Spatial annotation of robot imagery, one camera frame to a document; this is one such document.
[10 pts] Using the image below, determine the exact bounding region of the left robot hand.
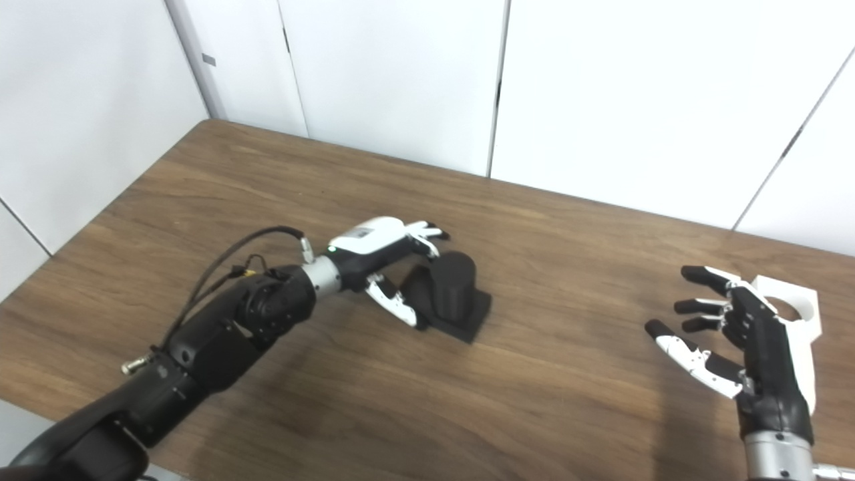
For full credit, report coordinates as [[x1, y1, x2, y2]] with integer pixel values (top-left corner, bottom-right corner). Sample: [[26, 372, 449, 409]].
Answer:
[[327, 216, 450, 329]]

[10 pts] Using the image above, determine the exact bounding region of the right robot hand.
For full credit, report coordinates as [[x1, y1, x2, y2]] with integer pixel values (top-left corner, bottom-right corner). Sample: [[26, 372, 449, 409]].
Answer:
[[645, 265, 817, 442]]

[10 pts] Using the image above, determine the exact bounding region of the white square piece with hole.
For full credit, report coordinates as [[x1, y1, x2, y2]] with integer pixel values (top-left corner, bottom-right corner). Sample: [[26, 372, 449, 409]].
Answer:
[[751, 275, 821, 341]]

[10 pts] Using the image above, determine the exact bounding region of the black peg with square base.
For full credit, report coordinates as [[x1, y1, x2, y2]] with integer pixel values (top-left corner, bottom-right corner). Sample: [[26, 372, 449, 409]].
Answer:
[[399, 251, 493, 345]]

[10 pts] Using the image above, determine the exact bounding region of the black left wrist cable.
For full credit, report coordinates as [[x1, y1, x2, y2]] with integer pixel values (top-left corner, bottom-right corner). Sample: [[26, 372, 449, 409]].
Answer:
[[152, 226, 316, 355]]

